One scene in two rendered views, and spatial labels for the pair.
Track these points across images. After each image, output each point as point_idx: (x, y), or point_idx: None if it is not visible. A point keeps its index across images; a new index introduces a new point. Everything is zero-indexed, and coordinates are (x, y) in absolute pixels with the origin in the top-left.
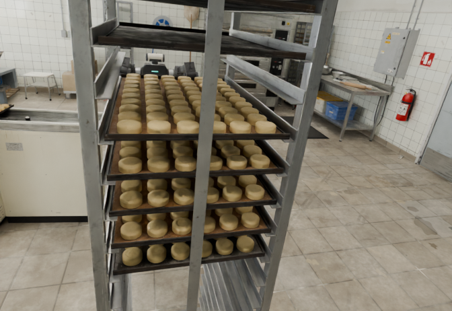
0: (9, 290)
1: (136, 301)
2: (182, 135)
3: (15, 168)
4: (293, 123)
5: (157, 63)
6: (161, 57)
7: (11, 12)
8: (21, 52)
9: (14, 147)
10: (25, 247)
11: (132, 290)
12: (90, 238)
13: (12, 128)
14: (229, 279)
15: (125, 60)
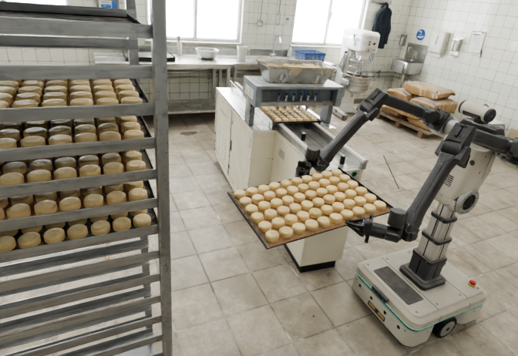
0: (197, 254)
1: (199, 354)
2: None
3: (277, 174)
4: None
5: (482, 122)
6: (482, 113)
7: (502, 43)
8: (488, 90)
9: (281, 154)
10: (244, 242)
11: (213, 345)
12: None
13: (285, 136)
14: (42, 354)
15: (378, 95)
